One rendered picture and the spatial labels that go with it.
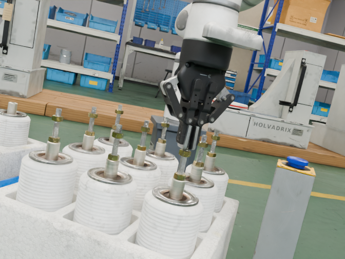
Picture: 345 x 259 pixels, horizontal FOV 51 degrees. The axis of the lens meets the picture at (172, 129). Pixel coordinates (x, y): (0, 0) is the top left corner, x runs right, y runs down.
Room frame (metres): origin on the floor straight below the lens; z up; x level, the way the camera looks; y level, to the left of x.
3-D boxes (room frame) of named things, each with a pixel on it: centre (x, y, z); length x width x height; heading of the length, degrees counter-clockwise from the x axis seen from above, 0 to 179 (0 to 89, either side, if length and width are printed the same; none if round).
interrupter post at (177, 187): (0.55, -0.03, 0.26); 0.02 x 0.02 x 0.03
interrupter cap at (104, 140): (0.84, 0.13, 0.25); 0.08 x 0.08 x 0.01
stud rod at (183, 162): (0.55, -0.03, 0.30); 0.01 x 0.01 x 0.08
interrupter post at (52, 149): (0.62, 0.20, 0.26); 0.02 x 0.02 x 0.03
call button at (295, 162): (0.69, -0.25, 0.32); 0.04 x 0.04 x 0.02
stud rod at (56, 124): (0.62, 0.20, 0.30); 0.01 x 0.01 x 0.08
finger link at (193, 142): (0.55, -0.03, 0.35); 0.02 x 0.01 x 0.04; 29
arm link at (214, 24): (0.53, -0.03, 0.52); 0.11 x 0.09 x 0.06; 29
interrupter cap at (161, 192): (0.55, -0.03, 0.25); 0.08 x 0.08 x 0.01
